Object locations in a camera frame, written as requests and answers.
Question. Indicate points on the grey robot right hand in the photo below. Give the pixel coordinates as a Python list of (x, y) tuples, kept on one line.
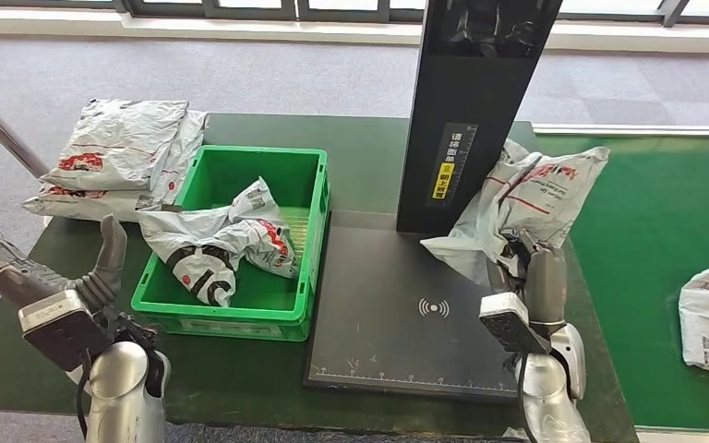
[(547, 287)]

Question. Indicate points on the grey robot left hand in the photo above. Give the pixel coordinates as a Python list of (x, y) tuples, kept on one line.
[(36, 278)]

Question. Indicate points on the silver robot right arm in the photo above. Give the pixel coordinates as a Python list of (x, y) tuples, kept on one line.
[(553, 391)]

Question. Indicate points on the grey parcel bag red print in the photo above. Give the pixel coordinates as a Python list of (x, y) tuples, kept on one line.
[(85, 205), (116, 140)]

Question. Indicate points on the green conveyor belt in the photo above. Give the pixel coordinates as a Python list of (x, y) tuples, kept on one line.
[(648, 214)]

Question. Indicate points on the dark green table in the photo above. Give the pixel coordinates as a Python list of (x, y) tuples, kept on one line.
[(24, 379)]

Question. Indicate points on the grey metal pole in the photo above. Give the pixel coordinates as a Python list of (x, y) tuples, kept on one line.
[(0, 131)]

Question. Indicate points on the black yellow label sticker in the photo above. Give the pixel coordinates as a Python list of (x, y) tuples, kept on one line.
[(450, 165)]

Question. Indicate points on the black scanner column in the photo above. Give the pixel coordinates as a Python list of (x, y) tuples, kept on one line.
[(471, 92)]

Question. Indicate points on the green plastic crate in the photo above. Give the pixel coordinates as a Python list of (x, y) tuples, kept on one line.
[(256, 165)]

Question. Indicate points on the white window sill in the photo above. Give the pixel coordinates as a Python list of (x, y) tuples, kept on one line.
[(207, 29)]

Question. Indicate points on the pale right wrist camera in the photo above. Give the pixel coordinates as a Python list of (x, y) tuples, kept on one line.
[(510, 321)]

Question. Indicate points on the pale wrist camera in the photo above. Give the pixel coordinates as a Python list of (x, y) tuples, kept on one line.
[(61, 327), (510, 321)]

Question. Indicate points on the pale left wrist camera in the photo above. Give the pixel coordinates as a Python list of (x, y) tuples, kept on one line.
[(61, 327)]

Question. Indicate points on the black scanner base plate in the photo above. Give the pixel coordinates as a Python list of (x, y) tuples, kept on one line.
[(379, 287)]

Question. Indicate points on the silver conveyor side rail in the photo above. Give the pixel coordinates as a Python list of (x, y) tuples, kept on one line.
[(691, 435), (636, 129)]

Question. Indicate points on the dark window frame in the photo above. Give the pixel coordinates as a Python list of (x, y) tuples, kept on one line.
[(256, 9)]

